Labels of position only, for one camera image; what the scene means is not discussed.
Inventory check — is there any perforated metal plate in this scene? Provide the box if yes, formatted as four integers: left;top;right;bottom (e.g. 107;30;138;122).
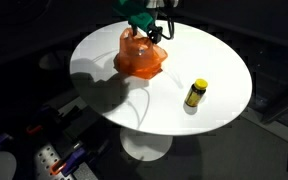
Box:
34;144;76;180

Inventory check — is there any yellow-capped amber pill bottle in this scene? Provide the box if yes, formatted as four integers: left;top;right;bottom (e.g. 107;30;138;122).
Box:
185;79;208;107

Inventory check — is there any white round pedestal table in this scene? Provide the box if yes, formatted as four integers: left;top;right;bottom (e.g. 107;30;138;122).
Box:
70;21;252;161

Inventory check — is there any purple and orange clamp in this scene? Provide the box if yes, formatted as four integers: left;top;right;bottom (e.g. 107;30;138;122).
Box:
49;147;86;176

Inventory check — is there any orange plastic bag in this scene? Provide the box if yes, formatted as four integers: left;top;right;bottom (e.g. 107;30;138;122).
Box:
114;28;168;79

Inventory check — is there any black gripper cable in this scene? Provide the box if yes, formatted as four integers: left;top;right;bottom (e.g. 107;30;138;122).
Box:
157;0;176;41

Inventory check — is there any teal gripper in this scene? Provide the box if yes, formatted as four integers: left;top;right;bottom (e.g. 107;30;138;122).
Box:
112;0;163;44

